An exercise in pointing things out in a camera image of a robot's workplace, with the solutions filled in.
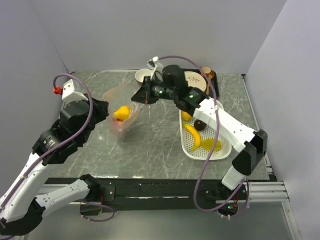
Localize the black serving tray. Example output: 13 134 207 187
179 67 220 101

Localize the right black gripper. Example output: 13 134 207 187
131 76 177 105

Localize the dark brown round fruit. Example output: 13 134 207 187
193 119 207 131

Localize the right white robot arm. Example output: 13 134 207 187
131 65 268 199

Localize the yellow star fruit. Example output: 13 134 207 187
201 138 222 152

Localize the yellow banana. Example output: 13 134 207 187
182 123 202 152

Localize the white and brown bowl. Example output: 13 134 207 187
134 68 152 84

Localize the gold spoon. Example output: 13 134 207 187
205 71 216 97

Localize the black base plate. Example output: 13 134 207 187
44 176 253 216

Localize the cream and orange plate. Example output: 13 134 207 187
184 71 207 92

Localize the round yellow orange fruit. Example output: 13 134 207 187
181 111 193 122

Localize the aluminium mounting rail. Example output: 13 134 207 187
42 181 291 206

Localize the clear zip top bag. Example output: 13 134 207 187
102 79 140 137

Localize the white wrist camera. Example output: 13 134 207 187
53 78 89 104
147 56 164 79

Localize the yellow lemon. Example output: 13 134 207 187
113 105 131 121

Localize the white perforated plastic basket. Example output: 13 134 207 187
179 110 232 161

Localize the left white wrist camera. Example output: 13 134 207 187
53 78 89 104

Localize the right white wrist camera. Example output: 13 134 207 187
147 56 164 79

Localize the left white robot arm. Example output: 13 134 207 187
0 99 109 237

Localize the small orange cup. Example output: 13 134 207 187
199 66 212 77

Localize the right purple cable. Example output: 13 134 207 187
193 55 251 219

